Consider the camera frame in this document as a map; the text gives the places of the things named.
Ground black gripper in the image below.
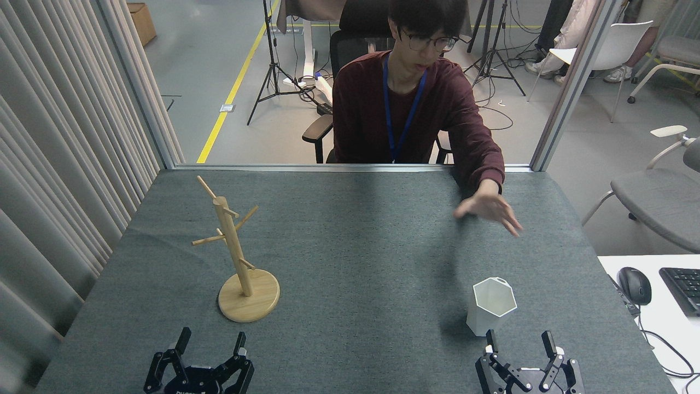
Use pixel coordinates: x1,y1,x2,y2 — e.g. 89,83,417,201
144,327,255,394
475,329,585,394

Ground white hexagonal cup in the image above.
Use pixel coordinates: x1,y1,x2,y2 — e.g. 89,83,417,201
466,277,518,337

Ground wooden cup rack stand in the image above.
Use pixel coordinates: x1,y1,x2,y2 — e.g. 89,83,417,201
191,175,281,323

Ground person's hand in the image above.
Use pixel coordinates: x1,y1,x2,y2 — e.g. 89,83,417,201
453,179,523,237

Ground black computer mouse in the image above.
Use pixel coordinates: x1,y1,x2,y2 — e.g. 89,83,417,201
618,267,652,305

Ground white desk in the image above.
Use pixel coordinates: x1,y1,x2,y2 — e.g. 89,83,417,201
597,254,700,394

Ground black keyboard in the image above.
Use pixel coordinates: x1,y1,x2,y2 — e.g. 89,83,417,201
659,267,700,318

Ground black office chair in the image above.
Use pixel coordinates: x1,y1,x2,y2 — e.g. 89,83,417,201
302,0,454,164

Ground grey pleated curtain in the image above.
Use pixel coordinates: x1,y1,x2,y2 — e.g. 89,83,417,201
0,0,186,394

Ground black tripod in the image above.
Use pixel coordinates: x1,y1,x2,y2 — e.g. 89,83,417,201
462,0,526,105
247,0,318,125

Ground white plastic chair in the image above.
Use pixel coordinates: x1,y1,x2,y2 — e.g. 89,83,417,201
528,21,654,122

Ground black glasses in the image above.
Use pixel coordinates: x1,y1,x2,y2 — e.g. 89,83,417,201
398,27,459,54

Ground cardboard box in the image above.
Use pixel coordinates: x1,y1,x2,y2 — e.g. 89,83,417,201
127,3,157,47

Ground background person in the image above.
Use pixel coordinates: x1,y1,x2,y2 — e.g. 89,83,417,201
604,0,679,84
525,0,602,85

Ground black mouse cable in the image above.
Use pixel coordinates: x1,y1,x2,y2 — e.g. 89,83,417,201
637,315,700,384

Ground grey chair with white frame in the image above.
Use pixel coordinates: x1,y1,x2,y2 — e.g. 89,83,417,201
627,36,700,105
581,125,700,253

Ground silver frame rail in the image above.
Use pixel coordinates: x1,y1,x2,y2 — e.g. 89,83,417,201
164,163,534,173

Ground black floor cable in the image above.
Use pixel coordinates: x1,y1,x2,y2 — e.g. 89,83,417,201
473,82,515,132

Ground silver frame post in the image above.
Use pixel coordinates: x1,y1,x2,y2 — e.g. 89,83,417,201
530,0,624,172
96,0,177,170

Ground blue lanyard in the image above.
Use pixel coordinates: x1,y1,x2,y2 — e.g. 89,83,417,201
383,53,428,164

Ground white standing desk frame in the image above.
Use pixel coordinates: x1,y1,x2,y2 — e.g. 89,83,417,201
282,19,334,105

